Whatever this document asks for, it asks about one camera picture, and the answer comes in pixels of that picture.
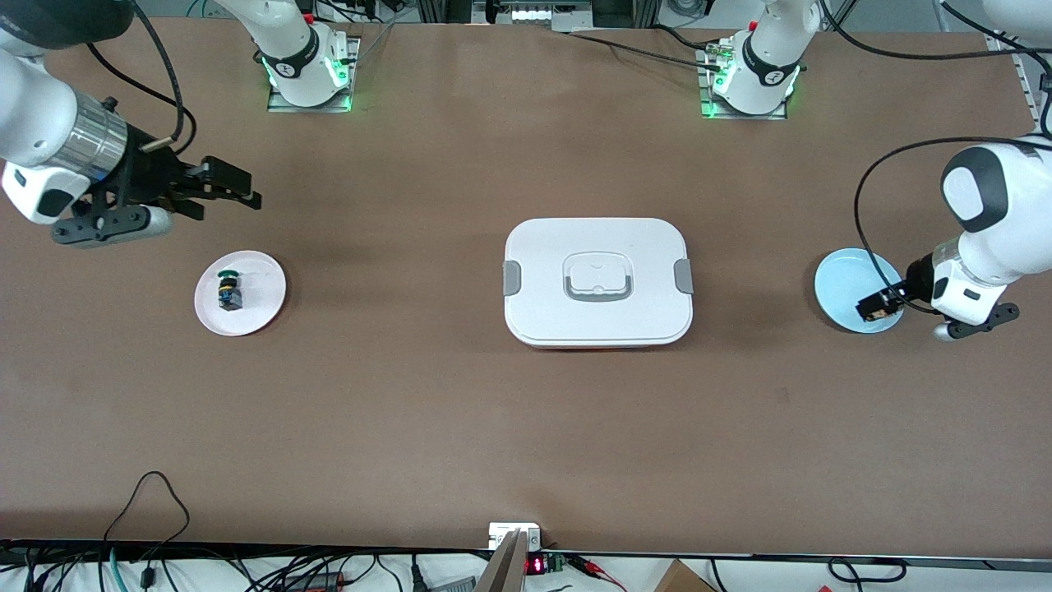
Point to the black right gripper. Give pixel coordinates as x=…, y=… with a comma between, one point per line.
x=148, y=177

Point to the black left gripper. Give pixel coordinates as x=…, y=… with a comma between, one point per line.
x=916, y=279

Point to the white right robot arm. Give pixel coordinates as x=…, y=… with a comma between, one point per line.
x=33, y=107

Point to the light blue round plate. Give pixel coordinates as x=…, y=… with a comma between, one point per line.
x=846, y=279

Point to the white round plate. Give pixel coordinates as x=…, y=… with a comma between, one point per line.
x=259, y=304

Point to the brown cardboard box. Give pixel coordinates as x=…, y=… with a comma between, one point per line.
x=682, y=580

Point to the white lidded lunch box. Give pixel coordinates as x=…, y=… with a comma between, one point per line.
x=542, y=312

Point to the red clip test leads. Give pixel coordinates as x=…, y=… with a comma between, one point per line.
x=596, y=567

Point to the red digit display module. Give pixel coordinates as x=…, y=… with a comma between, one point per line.
x=536, y=565

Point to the grey plastic box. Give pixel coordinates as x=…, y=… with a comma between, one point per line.
x=452, y=585

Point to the green push-button switch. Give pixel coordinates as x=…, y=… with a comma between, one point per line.
x=230, y=294

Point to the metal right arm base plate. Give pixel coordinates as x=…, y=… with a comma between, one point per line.
x=352, y=74

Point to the aluminium edge bracket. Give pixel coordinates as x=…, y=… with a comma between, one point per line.
x=1019, y=78

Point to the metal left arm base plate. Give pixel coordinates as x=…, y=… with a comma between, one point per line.
x=707, y=103

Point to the aluminium frame structure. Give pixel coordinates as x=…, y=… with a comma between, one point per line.
x=649, y=12

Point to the white mount bracket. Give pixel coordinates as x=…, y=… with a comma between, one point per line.
x=501, y=534

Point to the aluminium camera mount bar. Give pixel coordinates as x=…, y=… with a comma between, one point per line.
x=503, y=571

